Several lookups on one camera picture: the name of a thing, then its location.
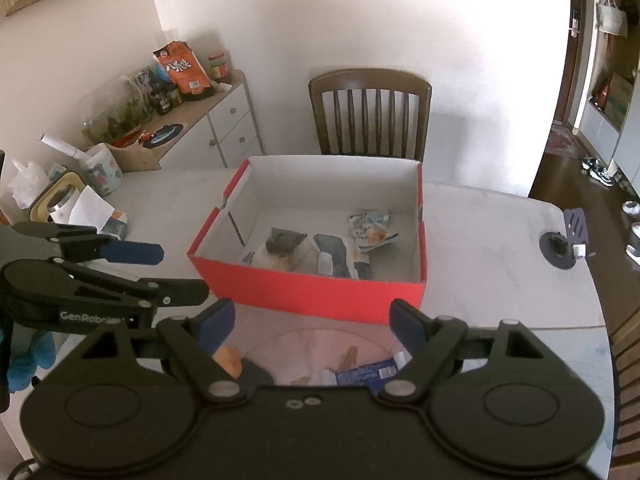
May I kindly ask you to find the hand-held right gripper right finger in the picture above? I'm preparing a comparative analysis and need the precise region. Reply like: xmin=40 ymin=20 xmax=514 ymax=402
xmin=377 ymin=298 xmax=557 ymax=405

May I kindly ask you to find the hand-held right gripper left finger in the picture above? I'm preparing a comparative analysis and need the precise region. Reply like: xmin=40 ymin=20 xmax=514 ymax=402
xmin=70 ymin=298 xmax=249 ymax=405

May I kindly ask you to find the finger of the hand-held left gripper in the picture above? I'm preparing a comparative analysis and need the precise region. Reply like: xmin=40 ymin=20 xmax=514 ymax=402
xmin=50 ymin=257 xmax=211 ymax=310
xmin=10 ymin=221 xmax=165 ymax=267

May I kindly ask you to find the yellow toy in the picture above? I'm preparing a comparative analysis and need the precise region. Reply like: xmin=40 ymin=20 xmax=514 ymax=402
xmin=212 ymin=344 xmax=244 ymax=379

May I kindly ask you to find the blue sachet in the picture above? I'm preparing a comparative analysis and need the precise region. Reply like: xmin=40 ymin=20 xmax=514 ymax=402
xmin=334 ymin=352 xmax=412 ymax=387

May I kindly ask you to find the blueberry bread packet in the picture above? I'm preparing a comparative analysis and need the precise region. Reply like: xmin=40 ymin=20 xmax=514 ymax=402
xmin=240 ymin=239 xmax=321 ymax=272

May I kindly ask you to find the red cardboard box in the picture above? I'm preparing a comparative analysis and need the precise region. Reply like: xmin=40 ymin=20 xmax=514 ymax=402
xmin=187 ymin=155 xmax=427 ymax=324

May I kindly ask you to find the white orange snack wrapper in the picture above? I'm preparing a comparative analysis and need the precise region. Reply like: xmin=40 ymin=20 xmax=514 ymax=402
xmin=347 ymin=209 xmax=401 ymax=279

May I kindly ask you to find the dark blue pouch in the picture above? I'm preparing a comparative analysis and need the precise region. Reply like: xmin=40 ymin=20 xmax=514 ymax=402
xmin=312 ymin=233 xmax=354 ymax=278

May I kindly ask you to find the dark green packet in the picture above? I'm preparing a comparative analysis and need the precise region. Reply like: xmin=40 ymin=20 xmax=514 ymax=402
xmin=263 ymin=227 xmax=307 ymax=257

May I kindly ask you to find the marble desktop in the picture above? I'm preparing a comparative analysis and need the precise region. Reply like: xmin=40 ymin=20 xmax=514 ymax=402
xmin=0 ymin=166 xmax=617 ymax=480

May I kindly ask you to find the person's left hand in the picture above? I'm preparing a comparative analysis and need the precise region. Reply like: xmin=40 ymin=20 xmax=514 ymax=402
xmin=7 ymin=330 xmax=57 ymax=394

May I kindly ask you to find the tissue pack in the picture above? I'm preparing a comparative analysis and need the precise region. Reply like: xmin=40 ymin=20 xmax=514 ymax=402
xmin=102 ymin=209 xmax=129 ymax=241

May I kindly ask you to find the white tissue paper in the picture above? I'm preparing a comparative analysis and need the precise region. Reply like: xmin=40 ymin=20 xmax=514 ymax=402
xmin=67 ymin=184 xmax=114 ymax=234

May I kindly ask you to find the white steel-lid tumbler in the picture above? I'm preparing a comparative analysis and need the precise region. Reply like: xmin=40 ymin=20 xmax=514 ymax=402
xmin=44 ymin=186 xmax=81 ymax=224

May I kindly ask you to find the white cartoon pot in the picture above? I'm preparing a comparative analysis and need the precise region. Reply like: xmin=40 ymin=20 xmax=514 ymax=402
xmin=79 ymin=142 xmax=124 ymax=197

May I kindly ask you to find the yellow container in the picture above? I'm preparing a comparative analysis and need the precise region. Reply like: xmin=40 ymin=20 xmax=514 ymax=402
xmin=29 ymin=171 xmax=84 ymax=222

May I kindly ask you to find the white plastic bag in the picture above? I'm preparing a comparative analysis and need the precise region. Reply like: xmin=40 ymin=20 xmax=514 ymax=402
xmin=4 ymin=159 xmax=49 ymax=209

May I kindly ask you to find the black round mat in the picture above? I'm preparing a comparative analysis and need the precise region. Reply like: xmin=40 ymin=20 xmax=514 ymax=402
xmin=142 ymin=122 xmax=185 ymax=149

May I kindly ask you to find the white paper roll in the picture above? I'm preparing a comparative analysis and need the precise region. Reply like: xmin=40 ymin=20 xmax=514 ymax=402
xmin=39 ymin=133 xmax=87 ymax=162

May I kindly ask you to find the glass jar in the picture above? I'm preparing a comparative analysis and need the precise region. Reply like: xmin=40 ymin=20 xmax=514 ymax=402
xmin=79 ymin=72 xmax=156 ymax=149

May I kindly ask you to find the dark bottle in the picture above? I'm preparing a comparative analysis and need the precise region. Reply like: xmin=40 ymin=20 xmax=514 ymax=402
xmin=152 ymin=87 xmax=174 ymax=115

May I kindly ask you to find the white sideboard cabinet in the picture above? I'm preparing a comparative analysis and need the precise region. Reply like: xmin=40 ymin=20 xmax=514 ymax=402
xmin=107 ymin=69 xmax=266 ymax=174

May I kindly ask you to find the black round grommet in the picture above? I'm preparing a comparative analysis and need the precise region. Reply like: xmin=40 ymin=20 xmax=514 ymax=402
xmin=539 ymin=231 xmax=576 ymax=270

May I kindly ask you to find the orange snack bag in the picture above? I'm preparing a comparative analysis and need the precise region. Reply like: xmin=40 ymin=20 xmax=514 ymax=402
xmin=152 ymin=41 xmax=211 ymax=102

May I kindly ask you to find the wooden chair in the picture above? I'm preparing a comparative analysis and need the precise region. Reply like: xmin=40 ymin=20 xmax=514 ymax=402
xmin=308 ymin=67 xmax=434 ymax=161
xmin=606 ymin=304 xmax=640 ymax=463

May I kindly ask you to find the dark sneaker pair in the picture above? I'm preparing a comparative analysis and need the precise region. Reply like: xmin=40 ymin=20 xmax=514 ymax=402
xmin=582 ymin=157 xmax=621 ymax=187

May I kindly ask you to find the hanging tote bag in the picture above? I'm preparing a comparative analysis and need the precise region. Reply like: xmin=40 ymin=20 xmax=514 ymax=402
xmin=594 ymin=0 xmax=629 ymax=38

